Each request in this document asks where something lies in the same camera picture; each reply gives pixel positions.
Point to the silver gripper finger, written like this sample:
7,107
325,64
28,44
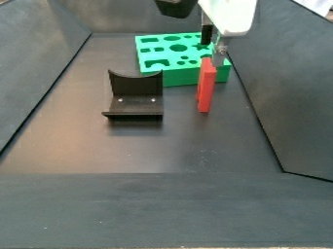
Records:
220,50
208,27

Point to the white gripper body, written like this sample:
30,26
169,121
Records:
230,15

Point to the red rectangular block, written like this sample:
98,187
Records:
206,85

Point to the green shape-sorter board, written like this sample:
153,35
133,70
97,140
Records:
175,54

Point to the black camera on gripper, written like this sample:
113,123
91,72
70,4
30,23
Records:
175,8

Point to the black curved holder stand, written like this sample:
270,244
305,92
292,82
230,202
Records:
137,96

